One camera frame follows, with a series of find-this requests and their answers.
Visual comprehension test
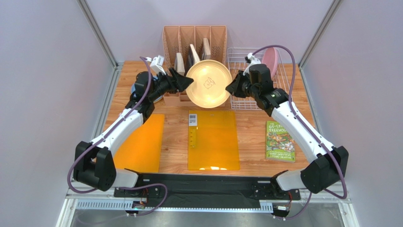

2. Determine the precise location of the left orange plastic sheet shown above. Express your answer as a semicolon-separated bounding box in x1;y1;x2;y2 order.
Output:
114;114;165;173

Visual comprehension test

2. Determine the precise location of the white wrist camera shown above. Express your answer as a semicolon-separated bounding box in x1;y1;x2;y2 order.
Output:
243;52;261;76
146;55;166;75

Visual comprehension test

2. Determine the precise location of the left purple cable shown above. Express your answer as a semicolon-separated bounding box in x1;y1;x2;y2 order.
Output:
66;56;169;216

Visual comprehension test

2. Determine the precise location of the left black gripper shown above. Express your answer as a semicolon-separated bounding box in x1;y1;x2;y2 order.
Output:
149;67;194;102

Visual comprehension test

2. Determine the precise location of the orange plastic sheet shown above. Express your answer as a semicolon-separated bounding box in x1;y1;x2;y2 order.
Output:
187;110;240;171
114;114;165;173

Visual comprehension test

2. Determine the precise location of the blue plate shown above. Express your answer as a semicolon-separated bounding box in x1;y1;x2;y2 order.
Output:
131;84;163;103

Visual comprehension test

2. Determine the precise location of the aluminium rail frame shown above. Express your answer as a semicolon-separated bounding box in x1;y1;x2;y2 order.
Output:
57;174;359;227

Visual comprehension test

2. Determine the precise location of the pink plastic file organizer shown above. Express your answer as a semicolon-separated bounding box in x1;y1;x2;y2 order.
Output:
162;26;227;106

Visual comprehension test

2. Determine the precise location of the left book blue cover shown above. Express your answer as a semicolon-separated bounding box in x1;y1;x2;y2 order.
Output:
174;52;185;76

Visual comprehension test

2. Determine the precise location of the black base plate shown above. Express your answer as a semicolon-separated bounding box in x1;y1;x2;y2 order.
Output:
114;173;301;209

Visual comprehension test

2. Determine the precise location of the green treehouse book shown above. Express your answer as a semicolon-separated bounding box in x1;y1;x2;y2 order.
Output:
265;121;296;163

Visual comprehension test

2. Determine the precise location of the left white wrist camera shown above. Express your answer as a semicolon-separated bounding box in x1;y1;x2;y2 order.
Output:
146;55;166;75

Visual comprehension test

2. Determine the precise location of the middle book black cover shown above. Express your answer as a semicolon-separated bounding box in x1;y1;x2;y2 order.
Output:
188;44;201;67

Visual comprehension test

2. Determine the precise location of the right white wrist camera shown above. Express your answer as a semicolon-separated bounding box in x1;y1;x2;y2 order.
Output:
243;52;261;76

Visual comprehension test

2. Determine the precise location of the white wire dish rack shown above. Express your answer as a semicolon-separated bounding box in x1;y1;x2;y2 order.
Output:
226;47;292;110

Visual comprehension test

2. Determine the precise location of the right book grey cover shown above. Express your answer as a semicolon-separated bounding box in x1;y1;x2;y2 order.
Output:
201;37;211;61

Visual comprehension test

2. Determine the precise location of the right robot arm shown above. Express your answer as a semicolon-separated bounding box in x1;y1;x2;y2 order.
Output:
226;64;349;198

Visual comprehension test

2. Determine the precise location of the pink plate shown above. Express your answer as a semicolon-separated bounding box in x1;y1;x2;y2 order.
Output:
261;47;279;79

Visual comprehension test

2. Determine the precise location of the purple cable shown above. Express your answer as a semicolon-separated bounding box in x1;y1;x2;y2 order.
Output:
252;44;348;220
66;56;169;216

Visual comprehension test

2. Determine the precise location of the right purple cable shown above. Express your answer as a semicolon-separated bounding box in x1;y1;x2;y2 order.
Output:
252;44;348;220

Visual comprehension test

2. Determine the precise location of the centre orange plastic sheet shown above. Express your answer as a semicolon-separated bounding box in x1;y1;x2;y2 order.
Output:
187;110;240;171

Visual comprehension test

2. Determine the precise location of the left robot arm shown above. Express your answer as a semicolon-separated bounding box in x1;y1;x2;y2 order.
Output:
68;68;194;193

